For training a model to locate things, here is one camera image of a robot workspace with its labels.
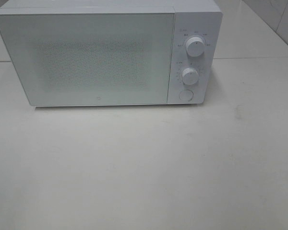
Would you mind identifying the white microwave door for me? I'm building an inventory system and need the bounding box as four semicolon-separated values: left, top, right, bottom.
0;13;174;106

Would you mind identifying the white microwave knob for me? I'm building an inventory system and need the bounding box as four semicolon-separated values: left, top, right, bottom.
185;35;205;57
181;68;199;85

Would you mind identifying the white microwave oven body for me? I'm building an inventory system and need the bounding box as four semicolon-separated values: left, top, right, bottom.
0;0;223;107

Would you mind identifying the round white door button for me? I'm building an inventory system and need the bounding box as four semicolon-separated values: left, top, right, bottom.
179;90;193;102

